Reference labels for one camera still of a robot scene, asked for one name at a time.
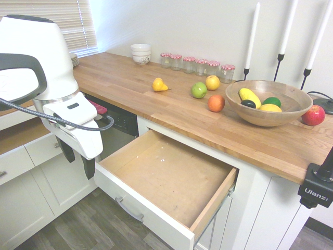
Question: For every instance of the black avocado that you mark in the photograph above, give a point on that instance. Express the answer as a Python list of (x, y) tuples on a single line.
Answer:
[(248, 104)]

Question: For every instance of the white cabinet under wooden counter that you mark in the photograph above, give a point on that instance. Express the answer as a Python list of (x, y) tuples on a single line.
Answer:
[(260, 208)]

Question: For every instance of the yellow pear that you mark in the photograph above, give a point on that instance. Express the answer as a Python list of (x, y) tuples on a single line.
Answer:
[(159, 85)]

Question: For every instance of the yellow mango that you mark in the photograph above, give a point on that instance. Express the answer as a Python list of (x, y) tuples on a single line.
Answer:
[(270, 108)]

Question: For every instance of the plain white bowl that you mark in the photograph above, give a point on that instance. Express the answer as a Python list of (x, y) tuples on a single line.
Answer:
[(140, 48)]

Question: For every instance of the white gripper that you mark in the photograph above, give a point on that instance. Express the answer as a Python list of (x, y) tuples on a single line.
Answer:
[(78, 130)]

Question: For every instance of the glass jar with checkered lid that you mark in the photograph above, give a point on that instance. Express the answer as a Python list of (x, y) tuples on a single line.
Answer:
[(165, 61), (227, 74), (213, 67), (176, 63), (200, 68), (189, 65)]

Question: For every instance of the red towel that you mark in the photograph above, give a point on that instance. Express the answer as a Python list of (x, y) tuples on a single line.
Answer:
[(100, 109)]

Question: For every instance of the stainless steel dishwasher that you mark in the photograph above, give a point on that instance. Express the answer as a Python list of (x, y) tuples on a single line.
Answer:
[(119, 132)]

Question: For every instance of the white bowl with pattern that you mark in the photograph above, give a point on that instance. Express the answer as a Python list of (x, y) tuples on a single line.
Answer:
[(141, 60)]

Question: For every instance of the green apple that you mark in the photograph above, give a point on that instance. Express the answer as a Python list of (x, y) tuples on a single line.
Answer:
[(199, 90)]

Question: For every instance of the white window blind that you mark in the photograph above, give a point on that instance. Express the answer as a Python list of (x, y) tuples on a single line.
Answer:
[(78, 26)]

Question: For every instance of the red apple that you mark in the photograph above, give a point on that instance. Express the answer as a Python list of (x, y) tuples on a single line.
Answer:
[(313, 115)]

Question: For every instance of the green lime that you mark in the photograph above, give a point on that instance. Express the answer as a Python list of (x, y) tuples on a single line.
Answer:
[(271, 101)]

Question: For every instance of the white drawer with wooden inside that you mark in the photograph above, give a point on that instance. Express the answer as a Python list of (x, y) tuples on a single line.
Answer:
[(169, 177)]

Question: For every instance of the orange red peach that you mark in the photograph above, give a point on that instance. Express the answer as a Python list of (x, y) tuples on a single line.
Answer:
[(216, 103)]

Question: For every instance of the white taper candle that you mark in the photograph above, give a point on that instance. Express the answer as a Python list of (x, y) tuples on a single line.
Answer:
[(319, 34), (288, 27), (253, 34)]

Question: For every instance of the black candle holder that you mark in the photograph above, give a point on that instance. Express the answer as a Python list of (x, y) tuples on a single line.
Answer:
[(246, 71), (307, 72), (280, 57)]

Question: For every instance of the yellow apple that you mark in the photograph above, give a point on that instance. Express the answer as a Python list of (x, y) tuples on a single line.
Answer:
[(212, 82)]

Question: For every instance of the black Ulanzi camera clamp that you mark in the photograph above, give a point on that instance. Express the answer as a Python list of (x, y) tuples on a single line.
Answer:
[(313, 192)]

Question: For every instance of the white cabinet with drawers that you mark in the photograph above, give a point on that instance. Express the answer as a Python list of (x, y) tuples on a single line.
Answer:
[(31, 198)]

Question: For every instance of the yellow banana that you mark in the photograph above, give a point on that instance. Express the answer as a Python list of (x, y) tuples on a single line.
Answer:
[(249, 95)]

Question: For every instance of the large wooden bowl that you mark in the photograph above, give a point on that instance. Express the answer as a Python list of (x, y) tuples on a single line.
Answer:
[(260, 118)]

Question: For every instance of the stack of white plates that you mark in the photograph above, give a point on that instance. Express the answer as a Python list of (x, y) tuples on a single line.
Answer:
[(74, 60)]

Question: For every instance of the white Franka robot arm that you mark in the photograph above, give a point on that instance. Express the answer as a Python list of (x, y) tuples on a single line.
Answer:
[(39, 52)]

